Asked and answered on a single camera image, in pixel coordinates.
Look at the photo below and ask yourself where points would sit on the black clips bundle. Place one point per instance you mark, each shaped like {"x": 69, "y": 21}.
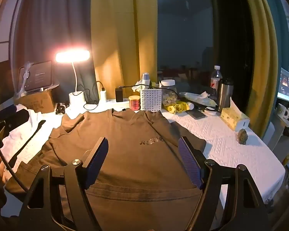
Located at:
{"x": 60, "y": 109}

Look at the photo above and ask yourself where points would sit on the teal curtain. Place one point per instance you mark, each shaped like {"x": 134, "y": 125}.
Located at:
{"x": 45, "y": 27}

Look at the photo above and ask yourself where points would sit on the wet wipes pack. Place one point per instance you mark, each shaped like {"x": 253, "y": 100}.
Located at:
{"x": 202, "y": 98}

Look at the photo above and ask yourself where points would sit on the computer monitor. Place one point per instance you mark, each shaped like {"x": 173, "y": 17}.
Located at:
{"x": 283, "y": 89}

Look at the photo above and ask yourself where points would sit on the small white pill bottle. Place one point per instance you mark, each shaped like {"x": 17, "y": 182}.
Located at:
{"x": 190, "y": 106}

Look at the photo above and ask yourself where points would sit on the yellow curtain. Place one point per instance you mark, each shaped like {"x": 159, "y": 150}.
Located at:
{"x": 266, "y": 69}
{"x": 124, "y": 41}

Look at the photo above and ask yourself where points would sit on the black smartphone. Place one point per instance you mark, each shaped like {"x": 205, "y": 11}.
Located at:
{"x": 195, "y": 114}

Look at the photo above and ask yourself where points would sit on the white mug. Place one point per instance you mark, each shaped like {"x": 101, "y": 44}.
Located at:
{"x": 282, "y": 111}

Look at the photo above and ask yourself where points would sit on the stainless steel tumbler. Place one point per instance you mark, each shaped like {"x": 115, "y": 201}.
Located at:
{"x": 225, "y": 91}

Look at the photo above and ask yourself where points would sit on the glass jar white lid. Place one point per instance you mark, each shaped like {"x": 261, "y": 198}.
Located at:
{"x": 169, "y": 92}

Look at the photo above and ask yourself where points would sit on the yellow snack bag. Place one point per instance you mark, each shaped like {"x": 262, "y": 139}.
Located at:
{"x": 177, "y": 108}

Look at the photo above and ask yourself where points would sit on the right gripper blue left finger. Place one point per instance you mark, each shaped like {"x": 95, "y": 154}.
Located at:
{"x": 93, "y": 163}

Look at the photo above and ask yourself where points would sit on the yellow tissue box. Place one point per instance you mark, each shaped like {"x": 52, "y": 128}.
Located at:
{"x": 234, "y": 118}

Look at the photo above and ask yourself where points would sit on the black power adapter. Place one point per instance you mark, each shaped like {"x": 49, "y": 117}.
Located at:
{"x": 119, "y": 95}

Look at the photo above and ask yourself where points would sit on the clear water bottle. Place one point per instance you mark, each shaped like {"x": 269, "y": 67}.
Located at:
{"x": 215, "y": 79}

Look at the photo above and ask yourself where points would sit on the tablet with dark screen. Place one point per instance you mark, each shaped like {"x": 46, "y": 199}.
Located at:
{"x": 37, "y": 76}

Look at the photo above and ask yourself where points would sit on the brown cardboard box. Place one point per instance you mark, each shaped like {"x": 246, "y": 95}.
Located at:
{"x": 38, "y": 102}

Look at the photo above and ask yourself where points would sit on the dark stone figurine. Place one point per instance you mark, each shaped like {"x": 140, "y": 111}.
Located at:
{"x": 242, "y": 137}

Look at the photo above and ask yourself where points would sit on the right yellow curtain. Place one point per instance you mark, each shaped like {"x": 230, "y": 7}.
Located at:
{"x": 266, "y": 69}

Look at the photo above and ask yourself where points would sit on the white textured table cloth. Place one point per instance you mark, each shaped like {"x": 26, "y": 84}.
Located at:
{"x": 221, "y": 145}

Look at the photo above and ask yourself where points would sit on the red tin can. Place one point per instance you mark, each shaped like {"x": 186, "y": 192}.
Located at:
{"x": 134, "y": 102}

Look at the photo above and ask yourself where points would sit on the white perforated plastic basket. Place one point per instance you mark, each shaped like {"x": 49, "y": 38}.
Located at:
{"x": 151, "y": 100}

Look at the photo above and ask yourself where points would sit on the white desk lamp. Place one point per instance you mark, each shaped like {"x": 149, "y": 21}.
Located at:
{"x": 72, "y": 56}

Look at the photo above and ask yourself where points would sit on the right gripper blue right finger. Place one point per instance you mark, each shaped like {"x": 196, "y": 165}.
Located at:
{"x": 193, "y": 161}

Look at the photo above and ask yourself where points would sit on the white folded garment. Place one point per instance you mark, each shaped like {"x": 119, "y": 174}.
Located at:
{"x": 18, "y": 137}

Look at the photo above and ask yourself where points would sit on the brown t-shirt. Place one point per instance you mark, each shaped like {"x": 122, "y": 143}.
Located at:
{"x": 142, "y": 184}

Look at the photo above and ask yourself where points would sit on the white usb charger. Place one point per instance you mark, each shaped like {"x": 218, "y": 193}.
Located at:
{"x": 103, "y": 97}

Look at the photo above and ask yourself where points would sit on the white spray bottle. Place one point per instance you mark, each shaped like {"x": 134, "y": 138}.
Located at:
{"x": 145, "y": 81}

